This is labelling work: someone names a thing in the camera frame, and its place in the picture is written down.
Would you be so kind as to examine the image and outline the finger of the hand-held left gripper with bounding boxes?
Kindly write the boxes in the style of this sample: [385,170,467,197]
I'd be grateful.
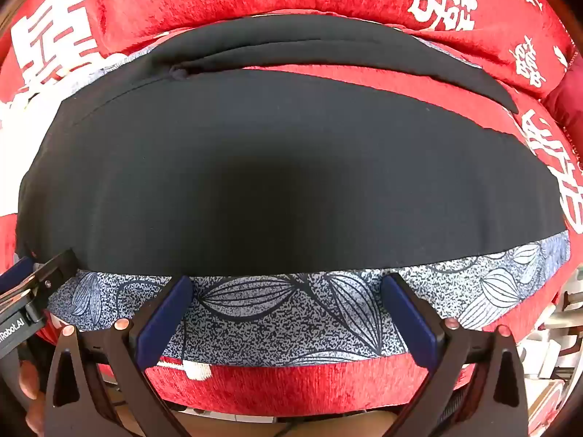
[0,256,36,294]
[32,248,79,290]

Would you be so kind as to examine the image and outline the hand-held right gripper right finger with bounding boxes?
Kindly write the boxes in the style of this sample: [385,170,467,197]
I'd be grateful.
[380,273,531,437]

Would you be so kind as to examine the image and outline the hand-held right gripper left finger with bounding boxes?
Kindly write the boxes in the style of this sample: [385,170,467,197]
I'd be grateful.
[43,275,194,437]

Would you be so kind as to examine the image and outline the black pants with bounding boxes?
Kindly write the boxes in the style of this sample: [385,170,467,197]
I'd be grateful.
[17,13,568,278]

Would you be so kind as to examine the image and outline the person's left hand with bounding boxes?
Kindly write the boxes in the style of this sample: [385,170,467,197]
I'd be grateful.
[18,359,46,433]

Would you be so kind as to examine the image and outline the white cloth tag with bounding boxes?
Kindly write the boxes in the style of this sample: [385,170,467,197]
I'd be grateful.
[157,359,212,381]

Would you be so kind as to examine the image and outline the grey leaf-patterned cloth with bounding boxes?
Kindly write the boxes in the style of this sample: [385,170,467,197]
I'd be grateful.
[46,32,572,369]

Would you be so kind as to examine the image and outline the red gift box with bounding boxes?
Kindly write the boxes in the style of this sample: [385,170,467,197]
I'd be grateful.
[528,380,575,437]

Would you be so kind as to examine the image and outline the dark red printed pillow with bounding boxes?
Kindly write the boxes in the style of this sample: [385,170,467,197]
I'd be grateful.
[544,61,583,146]

